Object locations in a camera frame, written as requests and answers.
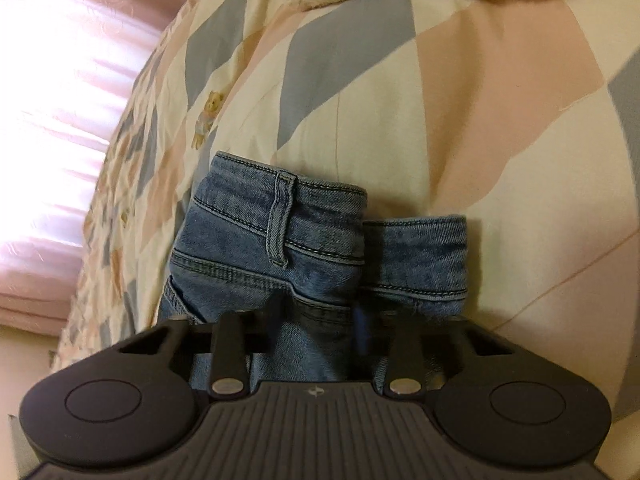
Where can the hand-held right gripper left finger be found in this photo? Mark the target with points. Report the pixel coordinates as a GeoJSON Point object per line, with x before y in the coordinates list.
{"type": "Point", "coordinates": [227, 350]}

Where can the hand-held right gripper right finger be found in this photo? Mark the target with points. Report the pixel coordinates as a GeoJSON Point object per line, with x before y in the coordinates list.
{"type": "Point", "coordinates": [402, 355]}

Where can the blue jeans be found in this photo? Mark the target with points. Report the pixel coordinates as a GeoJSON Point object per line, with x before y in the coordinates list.
{"type": "Point", "coordinates": [310, 245]}

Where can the checked bear print quilt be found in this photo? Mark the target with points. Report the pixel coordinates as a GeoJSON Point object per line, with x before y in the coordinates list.
{"type": "Point", "coordinates": [425, 110]}

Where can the pink curtain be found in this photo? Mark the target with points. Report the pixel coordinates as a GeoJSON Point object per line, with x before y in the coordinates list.
{"type": "Point", "coordinates": [60, 110]}

